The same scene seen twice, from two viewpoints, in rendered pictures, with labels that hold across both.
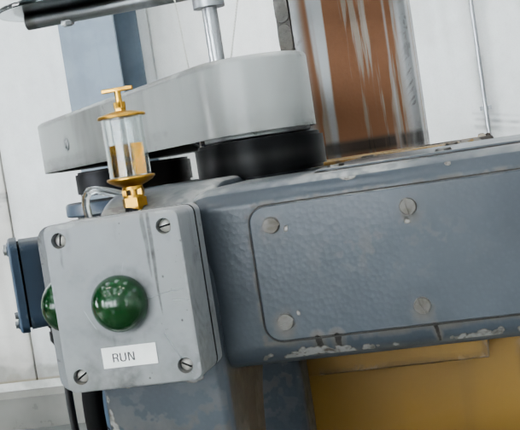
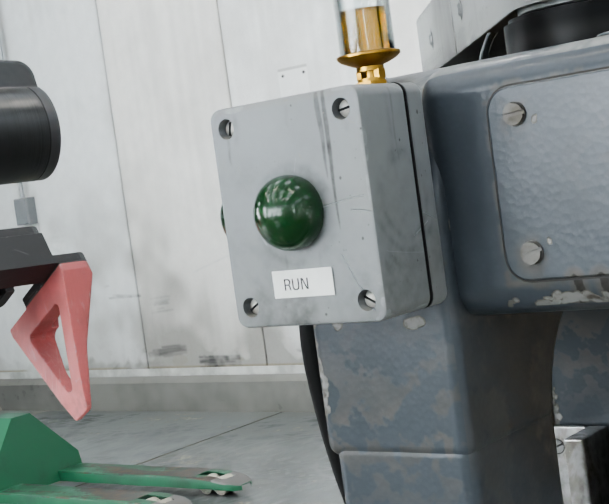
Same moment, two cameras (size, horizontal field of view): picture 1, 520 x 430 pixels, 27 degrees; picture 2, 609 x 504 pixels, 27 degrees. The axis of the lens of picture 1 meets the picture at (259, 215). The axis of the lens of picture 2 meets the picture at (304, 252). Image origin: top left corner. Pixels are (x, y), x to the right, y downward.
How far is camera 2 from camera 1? 19 cm
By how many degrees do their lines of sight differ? 26
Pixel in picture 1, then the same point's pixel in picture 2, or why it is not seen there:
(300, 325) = (552, 259)
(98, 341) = (269, 262)
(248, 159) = (557, 34)
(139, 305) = (305, 214)
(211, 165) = (514, 45)
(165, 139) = (486, 17)
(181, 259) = (361, 155)
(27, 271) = not seen: hidden behind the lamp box
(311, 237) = (568, 131)
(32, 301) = not seen: hidden behind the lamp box
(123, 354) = (296, 280)
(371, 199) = not seen: outside the picture
